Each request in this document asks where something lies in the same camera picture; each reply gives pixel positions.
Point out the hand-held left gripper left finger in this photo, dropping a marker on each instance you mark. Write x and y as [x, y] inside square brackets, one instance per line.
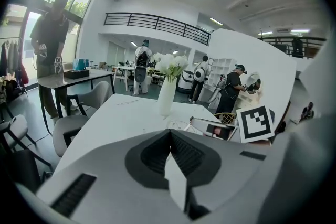
[110, 165]

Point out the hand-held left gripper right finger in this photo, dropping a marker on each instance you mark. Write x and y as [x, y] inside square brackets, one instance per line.
[231, 165]

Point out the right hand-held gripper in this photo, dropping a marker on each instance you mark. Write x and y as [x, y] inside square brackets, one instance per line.
[256, 124]

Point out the clear glass cup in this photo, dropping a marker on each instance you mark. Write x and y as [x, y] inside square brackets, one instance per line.
[176, 124]

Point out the yellow rattan chair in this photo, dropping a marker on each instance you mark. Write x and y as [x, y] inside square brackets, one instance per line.
[227, 117]

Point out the grey upholstered chair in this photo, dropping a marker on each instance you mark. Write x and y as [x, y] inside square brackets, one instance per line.
[98, 94]
[13, 129]
[68, 129]

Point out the white cubby shelf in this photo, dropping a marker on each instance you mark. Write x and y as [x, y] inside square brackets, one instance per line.
[223, 66]

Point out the white wheeled machine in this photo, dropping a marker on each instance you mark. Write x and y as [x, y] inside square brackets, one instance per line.
[186, 81]

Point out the black balcony railing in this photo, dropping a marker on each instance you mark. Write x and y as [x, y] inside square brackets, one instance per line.
[157, 24]
[294, 46]

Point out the white ceramic vase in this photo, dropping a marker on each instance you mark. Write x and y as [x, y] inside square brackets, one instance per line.
[166, 97]

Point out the grey table with black legs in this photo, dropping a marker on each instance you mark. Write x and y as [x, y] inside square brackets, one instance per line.
[84, 80]

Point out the dark chair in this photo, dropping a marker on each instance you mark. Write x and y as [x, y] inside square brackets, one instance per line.
[18, 168]

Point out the small white table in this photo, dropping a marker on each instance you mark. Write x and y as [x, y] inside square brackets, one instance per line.
[123, 68]

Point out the black flat box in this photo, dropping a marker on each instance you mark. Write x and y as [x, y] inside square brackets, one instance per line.
[76, 74]

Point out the white flower bouquet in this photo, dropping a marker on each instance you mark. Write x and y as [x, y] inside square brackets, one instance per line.
[170, 63]

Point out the clothes rack with garments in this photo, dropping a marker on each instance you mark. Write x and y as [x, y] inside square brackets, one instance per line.
[11, 63]

